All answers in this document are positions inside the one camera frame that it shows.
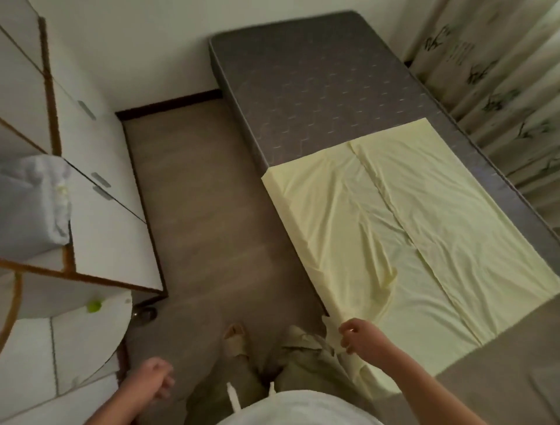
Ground dark grey mattress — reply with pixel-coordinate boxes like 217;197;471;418
208;11;560;290

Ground olive green shorts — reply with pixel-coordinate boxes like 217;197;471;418
183;326;373;425

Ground round glass corner shelf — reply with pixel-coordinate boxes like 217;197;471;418
52;288;134;397

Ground person's left hand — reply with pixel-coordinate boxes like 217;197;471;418
118;357;176;403

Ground white printed curtain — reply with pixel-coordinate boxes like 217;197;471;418
402;0;560;246

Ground white folded cloth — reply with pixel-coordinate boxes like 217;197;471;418
0;154;73;263

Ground beige left slipper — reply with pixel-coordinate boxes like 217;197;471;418
220;323;253;360

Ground white shirt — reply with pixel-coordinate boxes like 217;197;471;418
216;389;386;425

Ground pale yellow bed sheet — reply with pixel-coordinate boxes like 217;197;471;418
261;117;560;402

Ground person's right forearm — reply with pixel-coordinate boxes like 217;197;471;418
378;348;489;425

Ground white wardrobe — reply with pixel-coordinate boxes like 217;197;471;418
0;0;169;321

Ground person's right hand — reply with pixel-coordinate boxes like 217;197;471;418
338;318;401;368

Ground small dark bottle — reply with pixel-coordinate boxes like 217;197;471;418
131;305;158;327

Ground white door brown frame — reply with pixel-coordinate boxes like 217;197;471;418
0;315;128;425

